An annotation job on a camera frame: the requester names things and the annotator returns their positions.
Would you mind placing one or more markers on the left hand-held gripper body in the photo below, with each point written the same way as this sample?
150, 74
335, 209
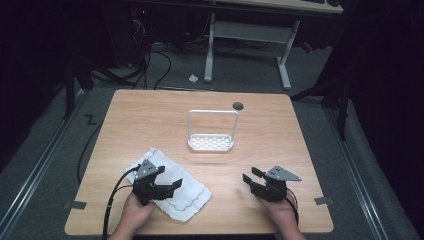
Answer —
144, 186

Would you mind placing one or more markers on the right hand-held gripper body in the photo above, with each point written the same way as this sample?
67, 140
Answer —
275, 190

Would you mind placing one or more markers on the white cloth with thin stripes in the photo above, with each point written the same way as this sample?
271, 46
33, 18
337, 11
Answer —
190, 196

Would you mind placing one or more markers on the person's right hand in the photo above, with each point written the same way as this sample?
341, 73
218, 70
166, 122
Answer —
281, 213

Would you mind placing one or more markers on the person's left hand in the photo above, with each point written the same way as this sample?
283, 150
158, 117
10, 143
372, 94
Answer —
135, 215

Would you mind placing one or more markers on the grey tape piece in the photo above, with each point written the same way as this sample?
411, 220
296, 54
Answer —
323, 200
77, 205

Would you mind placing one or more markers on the white rack with slotted base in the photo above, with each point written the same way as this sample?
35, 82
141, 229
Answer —
210, 143

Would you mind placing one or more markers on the dark round table grommet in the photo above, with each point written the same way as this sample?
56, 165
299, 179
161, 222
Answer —
238, 106

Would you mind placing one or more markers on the white paper scrap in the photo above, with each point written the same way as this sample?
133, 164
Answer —
193, 78

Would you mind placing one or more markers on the black metal stand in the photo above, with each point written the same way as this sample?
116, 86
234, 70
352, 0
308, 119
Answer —
69, 90
341, 110

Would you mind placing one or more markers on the white-framed wooden desk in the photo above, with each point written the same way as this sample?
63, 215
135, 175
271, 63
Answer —
250, 32

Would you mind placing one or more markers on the metal floor rail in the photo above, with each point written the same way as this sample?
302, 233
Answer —
36, 166
356, 173

